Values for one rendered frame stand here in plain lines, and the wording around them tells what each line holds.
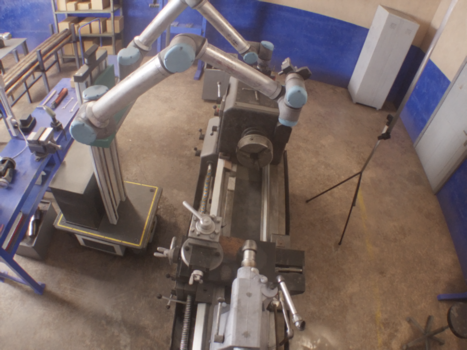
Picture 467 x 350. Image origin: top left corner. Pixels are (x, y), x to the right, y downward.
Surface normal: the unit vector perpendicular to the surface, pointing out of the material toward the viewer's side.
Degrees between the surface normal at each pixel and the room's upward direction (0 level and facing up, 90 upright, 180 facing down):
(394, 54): 90
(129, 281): 0
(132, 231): 0
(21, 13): 90
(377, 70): 90
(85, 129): 93
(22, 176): 0
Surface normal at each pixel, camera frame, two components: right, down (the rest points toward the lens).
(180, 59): 0.15, 0.71
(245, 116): -0.07, 0.75
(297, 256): 0.15, -0.64
